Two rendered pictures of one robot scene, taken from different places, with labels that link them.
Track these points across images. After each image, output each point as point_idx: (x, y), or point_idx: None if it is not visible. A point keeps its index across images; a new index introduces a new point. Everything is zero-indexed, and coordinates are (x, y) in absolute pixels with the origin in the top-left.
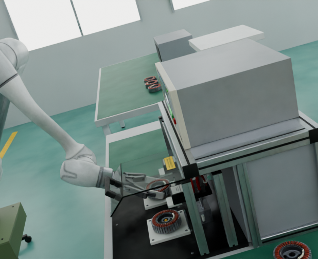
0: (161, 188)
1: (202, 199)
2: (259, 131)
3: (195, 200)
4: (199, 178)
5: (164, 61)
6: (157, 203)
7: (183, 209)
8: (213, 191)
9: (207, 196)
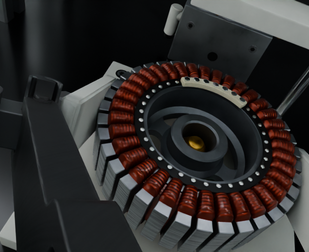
0: (277, 131)
1: None
2: None
3: None
4: (162, 18)
5: None
6: (284, 234)
7: None
8: (284, 49)
9: (303, 72)
